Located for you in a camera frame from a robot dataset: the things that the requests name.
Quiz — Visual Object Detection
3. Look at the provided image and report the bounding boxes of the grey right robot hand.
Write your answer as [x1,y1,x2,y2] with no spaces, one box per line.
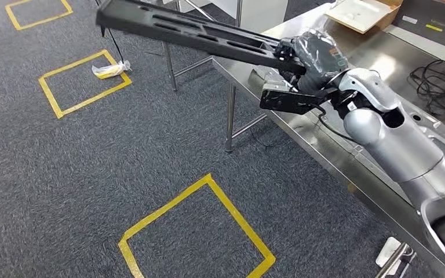
[273,30,350,96]

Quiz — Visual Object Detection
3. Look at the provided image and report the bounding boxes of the black plastic plate bracket part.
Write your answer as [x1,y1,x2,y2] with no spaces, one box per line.
[94,0,308,76]

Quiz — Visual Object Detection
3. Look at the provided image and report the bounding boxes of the stainless steel workbench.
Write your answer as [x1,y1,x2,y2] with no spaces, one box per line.
[211,0,445,278]

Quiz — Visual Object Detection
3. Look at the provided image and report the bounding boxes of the open cardboard box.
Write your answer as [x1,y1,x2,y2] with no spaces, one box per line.
[324,0,404,35]

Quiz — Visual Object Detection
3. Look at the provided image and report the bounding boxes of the white cabinet panel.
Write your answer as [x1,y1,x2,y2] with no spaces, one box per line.
[211,0,289,34]

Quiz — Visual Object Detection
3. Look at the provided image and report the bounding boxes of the white plastic block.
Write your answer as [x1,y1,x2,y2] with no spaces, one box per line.
[375,236,402,269]

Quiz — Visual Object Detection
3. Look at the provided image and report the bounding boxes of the clear plastic bag with yellow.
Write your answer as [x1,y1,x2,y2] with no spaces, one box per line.
[91,60,132,80]

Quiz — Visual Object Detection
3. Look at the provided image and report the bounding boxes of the metal rod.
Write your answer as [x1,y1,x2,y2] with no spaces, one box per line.
[374,242,410,278]

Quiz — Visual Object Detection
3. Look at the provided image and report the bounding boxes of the yellow floor tape square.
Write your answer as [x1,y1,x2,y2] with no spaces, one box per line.
[5,0,74,31]

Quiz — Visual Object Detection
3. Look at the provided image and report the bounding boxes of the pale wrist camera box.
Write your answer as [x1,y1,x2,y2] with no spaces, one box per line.
[262,71,297,93]

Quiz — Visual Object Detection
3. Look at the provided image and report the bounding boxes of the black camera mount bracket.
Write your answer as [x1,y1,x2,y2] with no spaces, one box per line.
[260,82,339,115]

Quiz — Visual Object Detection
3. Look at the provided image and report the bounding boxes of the black camera cable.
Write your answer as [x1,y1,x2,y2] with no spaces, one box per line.
[316,104,362,145]

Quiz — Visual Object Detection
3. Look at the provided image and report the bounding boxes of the black cable bundle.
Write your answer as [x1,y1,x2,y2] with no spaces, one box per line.
[408,56,445,118]

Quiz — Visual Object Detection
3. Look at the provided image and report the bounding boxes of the metal table frame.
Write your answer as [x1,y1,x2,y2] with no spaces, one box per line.
[161,0,245,93]

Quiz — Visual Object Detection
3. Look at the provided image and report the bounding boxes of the thin black cable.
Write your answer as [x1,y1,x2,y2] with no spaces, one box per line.
[107,27,126,64]

